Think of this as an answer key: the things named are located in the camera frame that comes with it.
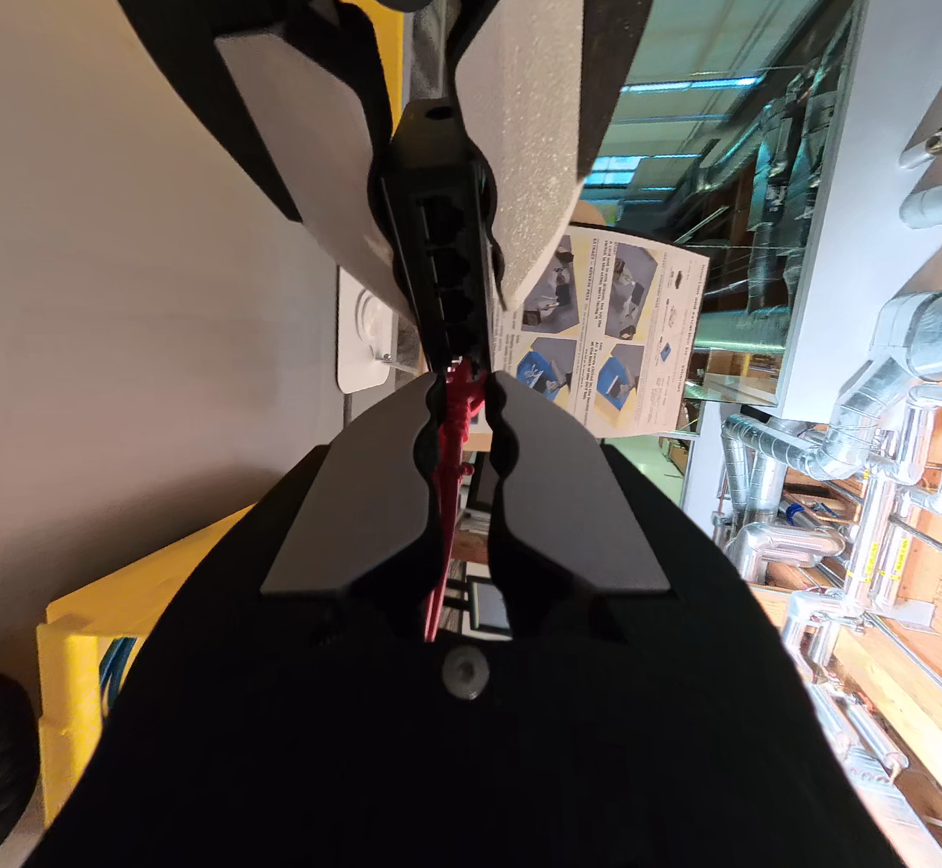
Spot cluster of silver pipes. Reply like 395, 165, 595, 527
710, 290, 942, 817

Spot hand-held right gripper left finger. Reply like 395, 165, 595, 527
260, 370, 448, 597

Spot yellow plastic bin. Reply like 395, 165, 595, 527
70, 0, 407, 141
37, 502, 257, 831

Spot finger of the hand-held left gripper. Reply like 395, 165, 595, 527
450, 0, 590, 311
213, 0, 422, 331

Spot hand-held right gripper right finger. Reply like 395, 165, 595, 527
486, 370, 674, 595

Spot blue ethernet cable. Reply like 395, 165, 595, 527
102, 635, 141, 725

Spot black monitor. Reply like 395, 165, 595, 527
470, 576, 514, 639

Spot printed instruction sheet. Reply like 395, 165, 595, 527
489, 223, 711, 440

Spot white stand base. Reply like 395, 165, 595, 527
336, 267, 434, 396

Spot red ethernet cable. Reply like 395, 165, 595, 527
423, 357, 492, 644

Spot black ethernet switch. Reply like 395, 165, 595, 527
370, 98, 503, 375

